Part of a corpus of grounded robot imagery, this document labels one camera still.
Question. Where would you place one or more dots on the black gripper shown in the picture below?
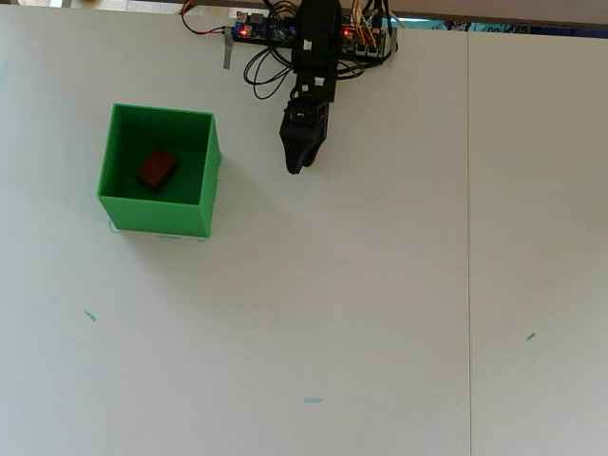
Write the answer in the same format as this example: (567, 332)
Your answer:
(304, 111)

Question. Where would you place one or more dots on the red block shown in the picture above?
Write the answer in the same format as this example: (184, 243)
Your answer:
(156, 168)

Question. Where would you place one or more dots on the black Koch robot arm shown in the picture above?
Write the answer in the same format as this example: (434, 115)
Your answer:
(316, 28)

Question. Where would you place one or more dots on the green open bin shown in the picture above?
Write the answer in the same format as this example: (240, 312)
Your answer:
(157, 216)

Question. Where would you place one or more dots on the blue controller circuit board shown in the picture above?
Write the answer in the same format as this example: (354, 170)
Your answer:
(278, 31)

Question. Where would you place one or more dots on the grey tape strip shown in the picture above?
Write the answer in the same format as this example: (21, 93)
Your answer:
(227, 47)

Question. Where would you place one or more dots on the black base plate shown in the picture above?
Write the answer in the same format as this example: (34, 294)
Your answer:
(266, 42)

